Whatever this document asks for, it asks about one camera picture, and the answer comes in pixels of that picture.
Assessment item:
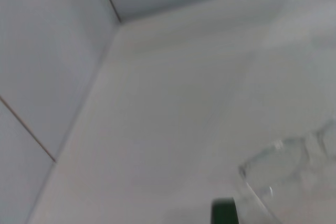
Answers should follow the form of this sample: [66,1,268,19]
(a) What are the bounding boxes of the clear white glasses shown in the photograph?
[237,119,336,224]

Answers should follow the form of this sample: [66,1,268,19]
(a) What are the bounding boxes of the green glasses case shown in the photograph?
[211,197,240,224]

